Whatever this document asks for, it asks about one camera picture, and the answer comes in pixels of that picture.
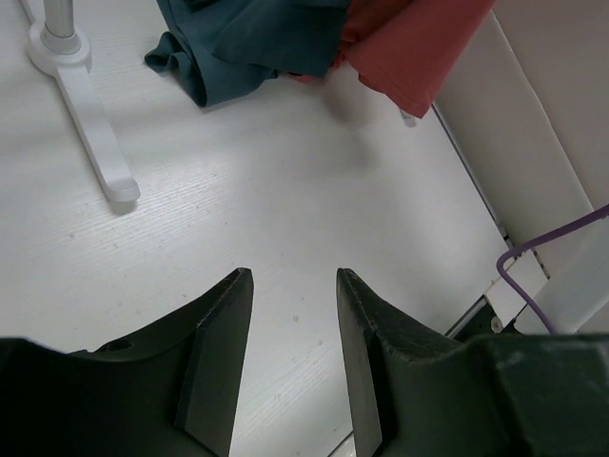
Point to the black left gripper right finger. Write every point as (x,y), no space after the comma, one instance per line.
(415,392)

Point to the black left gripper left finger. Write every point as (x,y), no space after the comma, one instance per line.
(170,388)

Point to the blue t shirt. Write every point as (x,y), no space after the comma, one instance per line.
(223,50)

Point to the red t shirt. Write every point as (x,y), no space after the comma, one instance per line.
(401,49)

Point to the white rack base foot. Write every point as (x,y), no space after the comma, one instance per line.
(69,61)

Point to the silver rack pole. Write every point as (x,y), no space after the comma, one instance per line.
(59,17)

